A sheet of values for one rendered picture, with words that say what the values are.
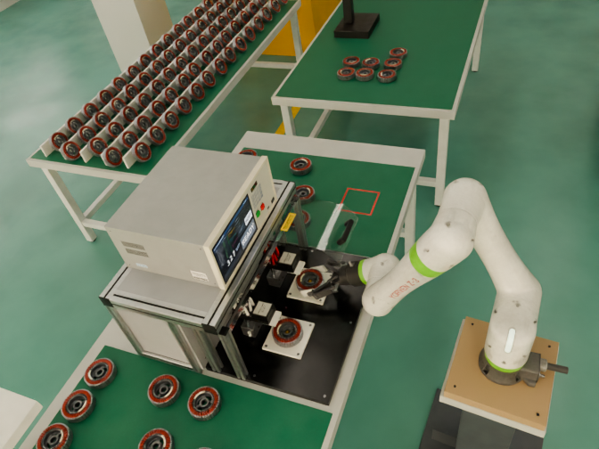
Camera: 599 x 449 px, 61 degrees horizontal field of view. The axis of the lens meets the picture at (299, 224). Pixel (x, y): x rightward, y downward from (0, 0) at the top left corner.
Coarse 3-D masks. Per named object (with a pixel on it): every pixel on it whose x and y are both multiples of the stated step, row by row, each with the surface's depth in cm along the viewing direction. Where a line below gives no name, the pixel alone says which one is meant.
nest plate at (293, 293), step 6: (324, 276) 203; (330, 276) 203; (294, 282) 203; (324, 282) 201; (294, 288) 201; (288, 294) 199; (294, 294) 199; (300, 294) 199; (306, 300) 197; (312, 300) 196; (318, 300) 195
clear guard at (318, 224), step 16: (288, 208) 192; (304, 208) 191; (320, 208) 190; (336, 208) 189; (304, 224) 185; (320, 224) 184; (336, 224) 184; (272, 240) 182; (288, 240) 181; (304, 240) 180; (320, 240) 179; (336, 240) 181; (336, 256) 178
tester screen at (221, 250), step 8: (248, 200) 167; (240, 208) 163; (248, 208) 168; (240, 216) 164; (232, 224) 159; (240, 224) 164; (248, 224) 170; (232, 232) 160; (224, 240) 156; (232, 240) 161; (216, 248) 152; (224, 248) 157; (232, 248) 162; (240, 248) 167; (216, 256) 153; (224, 256) 158; (240, 256) 168; (224, 264) 159; (224, 272) 159
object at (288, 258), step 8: (280, 256) 199; (288, 256) 195; (296, 256) 194; (280, 264) 193; (288, 264) 192; (296, 264) 195; (304, 264) 197; (272, 272) 200; (288, 272) 195; (296, 272) 194
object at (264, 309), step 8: (256, 304) 181; (264, 304) 180; (272, 304) 180; (232, 312) 183; (256, 312) 178; (264, 312) 178; (272, 312) 180; (280, 312) 182; (256, 320) 179; (264, 320) 178; (272, 320) 180
